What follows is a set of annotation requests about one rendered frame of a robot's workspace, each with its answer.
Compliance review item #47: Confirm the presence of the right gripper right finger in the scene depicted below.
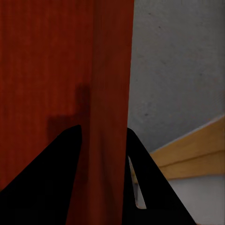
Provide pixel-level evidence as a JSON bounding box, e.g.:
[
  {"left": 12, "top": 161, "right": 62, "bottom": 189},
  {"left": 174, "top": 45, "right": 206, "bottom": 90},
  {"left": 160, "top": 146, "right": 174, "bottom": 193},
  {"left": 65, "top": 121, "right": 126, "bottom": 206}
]
[{"left": 122, "top": 128, "right": 197, "bottom": 225}]

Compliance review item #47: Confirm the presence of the storage box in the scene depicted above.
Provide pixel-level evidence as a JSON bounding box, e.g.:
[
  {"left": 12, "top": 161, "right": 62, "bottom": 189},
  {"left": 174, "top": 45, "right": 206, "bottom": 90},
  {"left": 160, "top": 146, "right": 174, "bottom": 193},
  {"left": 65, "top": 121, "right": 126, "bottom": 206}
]
[{"left": 0, "top": 0, "right": 135, "bottom": 225}]

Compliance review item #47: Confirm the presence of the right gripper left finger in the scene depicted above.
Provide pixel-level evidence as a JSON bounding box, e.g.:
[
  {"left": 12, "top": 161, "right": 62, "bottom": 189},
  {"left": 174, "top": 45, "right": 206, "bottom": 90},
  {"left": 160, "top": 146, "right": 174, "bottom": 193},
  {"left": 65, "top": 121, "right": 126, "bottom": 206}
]
[{"left": 0, "top": 125, "right": 82, "bottom": 225}]

